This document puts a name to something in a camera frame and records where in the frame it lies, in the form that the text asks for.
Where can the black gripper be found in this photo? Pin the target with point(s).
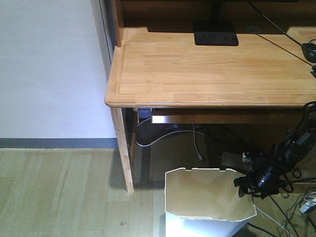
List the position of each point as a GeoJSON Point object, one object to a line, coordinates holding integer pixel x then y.
{"type": "Point", "coordinates": [248, 185]}

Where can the white trash bin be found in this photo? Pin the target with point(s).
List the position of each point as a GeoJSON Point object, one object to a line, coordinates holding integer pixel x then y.
{"type": "Point", "coordinates": [204, 202]}

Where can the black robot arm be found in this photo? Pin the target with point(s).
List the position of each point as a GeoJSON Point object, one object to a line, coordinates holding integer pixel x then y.
{"type": "Point", "coordinates": [269, 170]}

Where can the power strip under desk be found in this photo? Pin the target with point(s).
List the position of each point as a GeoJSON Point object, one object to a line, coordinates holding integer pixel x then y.
{"type": "Point", "coordinates": [246, 161]}

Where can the black computer mouse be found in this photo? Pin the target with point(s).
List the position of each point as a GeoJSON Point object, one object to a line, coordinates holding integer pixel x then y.
{"type": "Point", "coordinates": [309, 51]}

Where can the black computer monitor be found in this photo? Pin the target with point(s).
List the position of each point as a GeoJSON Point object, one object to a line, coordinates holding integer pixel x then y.
{"type": "Point", "coordinates": [215, 31]}

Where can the wooden desk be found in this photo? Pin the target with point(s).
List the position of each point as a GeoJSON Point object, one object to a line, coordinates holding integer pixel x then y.
{"type": "Point", "coordinates": [157, 64]}

